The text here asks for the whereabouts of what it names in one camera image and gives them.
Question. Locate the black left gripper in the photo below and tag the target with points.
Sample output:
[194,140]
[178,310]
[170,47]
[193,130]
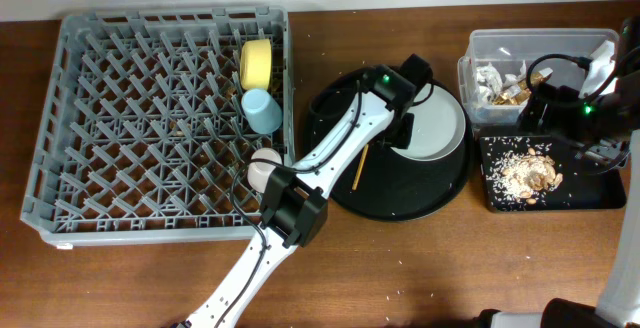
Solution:
[403,136]

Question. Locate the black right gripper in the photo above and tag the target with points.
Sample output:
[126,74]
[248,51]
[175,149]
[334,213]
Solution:
[560,99]

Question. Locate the wooden chopstick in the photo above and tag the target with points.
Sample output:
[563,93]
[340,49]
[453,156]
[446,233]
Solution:
[360,167]

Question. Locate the white ceramic plate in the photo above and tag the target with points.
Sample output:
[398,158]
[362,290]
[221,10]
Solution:
[439,125]

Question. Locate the wrappers and tissue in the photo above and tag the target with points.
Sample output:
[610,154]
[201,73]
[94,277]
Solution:
[495,89]

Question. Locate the light blue plastic cup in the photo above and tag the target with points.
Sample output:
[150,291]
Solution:
[263,113]

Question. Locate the pink plastic cup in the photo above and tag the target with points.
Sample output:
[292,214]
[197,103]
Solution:
[259,172]

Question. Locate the yellow plastic bowl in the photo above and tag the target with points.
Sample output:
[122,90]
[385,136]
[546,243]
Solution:
[256,64]

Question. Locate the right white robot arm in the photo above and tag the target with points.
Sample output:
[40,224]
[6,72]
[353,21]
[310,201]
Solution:
[614,142]

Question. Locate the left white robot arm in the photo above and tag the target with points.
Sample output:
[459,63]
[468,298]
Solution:
[294,205]

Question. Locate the clear plastic waste bin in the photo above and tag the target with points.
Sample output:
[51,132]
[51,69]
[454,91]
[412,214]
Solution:
[511,51]

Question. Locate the black rectangular waste tray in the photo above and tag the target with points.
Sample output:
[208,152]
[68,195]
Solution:
[583,187]

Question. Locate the grey plastic dishwasher rack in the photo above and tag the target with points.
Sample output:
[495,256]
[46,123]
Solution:
[143,131]

